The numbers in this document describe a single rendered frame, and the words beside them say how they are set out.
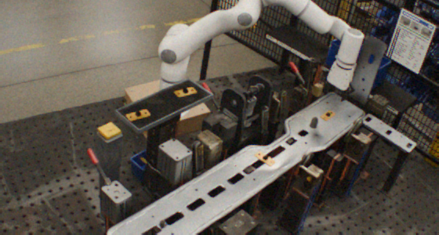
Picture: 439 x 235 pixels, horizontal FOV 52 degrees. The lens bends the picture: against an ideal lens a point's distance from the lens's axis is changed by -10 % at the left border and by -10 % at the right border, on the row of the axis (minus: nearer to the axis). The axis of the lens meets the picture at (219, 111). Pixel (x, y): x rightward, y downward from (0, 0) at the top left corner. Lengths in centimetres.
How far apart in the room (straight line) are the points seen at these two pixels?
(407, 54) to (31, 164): 192
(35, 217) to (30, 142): 47
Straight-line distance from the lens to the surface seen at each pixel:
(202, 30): 206
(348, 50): 203
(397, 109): 244
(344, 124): 223
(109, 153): 169
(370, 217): 229
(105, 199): 163
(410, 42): 254
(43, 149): 231
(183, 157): 167
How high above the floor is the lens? 223
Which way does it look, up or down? 36 degrees down
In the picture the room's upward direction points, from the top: 11 degrees clockwise
